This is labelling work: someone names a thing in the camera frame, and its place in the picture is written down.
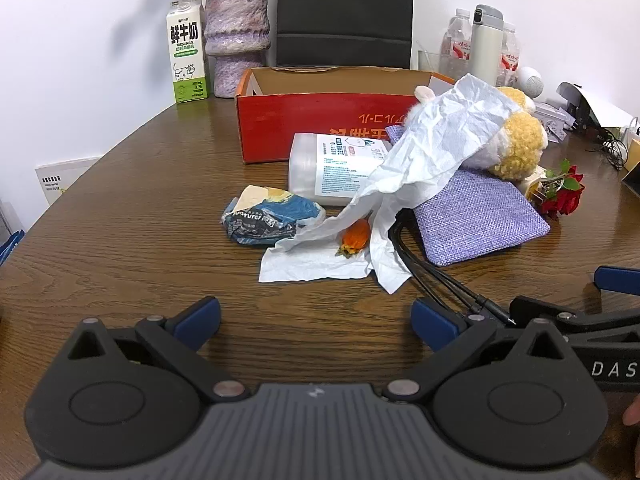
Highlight white green milk carton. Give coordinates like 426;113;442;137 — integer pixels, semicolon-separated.
166;0;210;106

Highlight white carton box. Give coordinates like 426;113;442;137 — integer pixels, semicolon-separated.
35;156;103;206

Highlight clear water bottle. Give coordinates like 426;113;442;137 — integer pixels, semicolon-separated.
497;22;521;88
440;8;473;81

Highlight blue snack packet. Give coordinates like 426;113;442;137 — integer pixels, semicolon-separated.
221;185;327;247

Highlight blue and white packets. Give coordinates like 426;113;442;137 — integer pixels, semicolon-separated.
0;230;26;266

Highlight black paper bag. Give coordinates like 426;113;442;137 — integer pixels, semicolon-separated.
276;0;416;70

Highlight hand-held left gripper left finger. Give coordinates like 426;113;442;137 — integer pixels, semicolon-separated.
66;296;251;404

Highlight white tissue paper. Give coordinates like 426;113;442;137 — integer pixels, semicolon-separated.
259;73;523;295

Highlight tan cardboard piece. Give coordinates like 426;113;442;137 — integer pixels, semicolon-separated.
621;137;640;191

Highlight yellow white plush toy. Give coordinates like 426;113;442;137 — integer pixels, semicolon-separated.
414;85;548;181

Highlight purple textured vase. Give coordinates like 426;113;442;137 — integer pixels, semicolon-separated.
203;0;275;99

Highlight white thermos bottle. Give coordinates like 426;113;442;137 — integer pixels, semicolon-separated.
469;5;503;86

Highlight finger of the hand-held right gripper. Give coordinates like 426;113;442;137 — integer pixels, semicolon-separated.
594;265;640;294
509;296;640;349

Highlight wooden desktop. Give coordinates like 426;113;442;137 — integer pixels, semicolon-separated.
0;91;640;461

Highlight white wipes canister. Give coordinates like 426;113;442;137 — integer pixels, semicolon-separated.
288;132;401;207

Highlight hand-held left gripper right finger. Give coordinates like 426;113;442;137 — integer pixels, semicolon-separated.
383;298;583;404

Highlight purple fabric pouch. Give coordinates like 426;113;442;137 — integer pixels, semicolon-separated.
385;122;551;267

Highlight red cardboard box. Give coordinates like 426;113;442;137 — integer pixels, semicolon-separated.
235;65;458;164

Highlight white charger plug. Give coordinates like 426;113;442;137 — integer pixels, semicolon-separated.
517;167;556;208

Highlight tangled black cables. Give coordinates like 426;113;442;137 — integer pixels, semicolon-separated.
595;125;640;171

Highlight red rose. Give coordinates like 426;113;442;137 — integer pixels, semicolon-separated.
537;159;586;220

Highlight orange dried flower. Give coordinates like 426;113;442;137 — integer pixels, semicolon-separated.
336;212;373;259

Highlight clear drinking glass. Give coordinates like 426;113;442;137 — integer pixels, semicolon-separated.
416;42;443;72

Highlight white round toy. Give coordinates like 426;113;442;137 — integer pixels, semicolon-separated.
516;66;546;101

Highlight black cable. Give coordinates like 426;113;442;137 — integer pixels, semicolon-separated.
391;220;483;318
395;212;517;325

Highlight white patterned tin box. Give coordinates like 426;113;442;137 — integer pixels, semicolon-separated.
535;102;581;141

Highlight black and white device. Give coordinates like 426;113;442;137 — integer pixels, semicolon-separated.
556;81;636;133

